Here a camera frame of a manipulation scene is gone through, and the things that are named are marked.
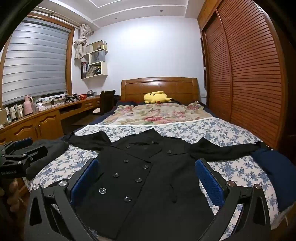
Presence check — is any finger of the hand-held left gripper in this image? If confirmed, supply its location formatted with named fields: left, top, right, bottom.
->
left=0, top=137, right=33, bottom=153
left=6, top=148, right=48, bottom=166

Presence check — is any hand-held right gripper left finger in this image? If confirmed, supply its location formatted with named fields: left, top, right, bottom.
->
left=24, top=158, right=100, bottom=241

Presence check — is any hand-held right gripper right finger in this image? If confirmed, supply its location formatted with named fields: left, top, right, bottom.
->
left=195, top=158, right=271, bottom=241

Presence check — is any black buttoned coat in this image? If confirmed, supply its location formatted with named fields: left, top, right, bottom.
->
left=62, top=128, right=270, bottom=239

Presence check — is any dark grey garment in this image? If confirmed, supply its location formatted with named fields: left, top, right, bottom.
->
left=25, top=140, right=70, bottom=180

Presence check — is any wooden desk cabinet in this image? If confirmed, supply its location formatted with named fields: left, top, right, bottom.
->
left=0, top=95, right=102, bottom=145

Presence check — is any group of small bottles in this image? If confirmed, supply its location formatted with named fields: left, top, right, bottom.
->
left=5, top=104, right=25, bottom=121

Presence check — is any pink thermos jug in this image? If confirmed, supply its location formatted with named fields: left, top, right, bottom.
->
left=24, top=95, right=34, bottom=115

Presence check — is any blue floral bed sheet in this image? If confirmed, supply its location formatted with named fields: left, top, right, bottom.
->
left=25, top=117, right=278, bottom=239

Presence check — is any navy blue cloth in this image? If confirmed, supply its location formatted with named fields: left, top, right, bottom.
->
left=251, top=148, right=296, bottom=209

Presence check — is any dark chair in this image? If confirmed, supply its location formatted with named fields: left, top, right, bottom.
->
left=99, top=90, right=116, bottom=115

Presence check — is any grey window blind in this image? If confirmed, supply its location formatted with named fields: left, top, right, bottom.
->
left=2, top=23, right=70, bottom=106

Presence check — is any pink floral quilt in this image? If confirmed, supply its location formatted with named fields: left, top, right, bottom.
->
left=102, top=101, right=219, bottom=127

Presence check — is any yellow plush toy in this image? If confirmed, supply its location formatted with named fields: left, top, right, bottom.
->
left=143, top=91, right=174, bottom=104

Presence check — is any wooden headboard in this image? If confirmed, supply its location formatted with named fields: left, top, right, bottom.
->
left=121, top=77, right=200, bottom=103

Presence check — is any wooden louvred wardrobe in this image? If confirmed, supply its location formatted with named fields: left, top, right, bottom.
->
left=198, top=0, right=289, bottom=151

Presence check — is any beige tied curtain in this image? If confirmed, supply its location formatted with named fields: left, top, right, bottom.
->
left=73, top=24, right=93, bottom=59

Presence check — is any white wall shelf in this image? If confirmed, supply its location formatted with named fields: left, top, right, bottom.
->
left=81, top=40, right=109, bottom=80

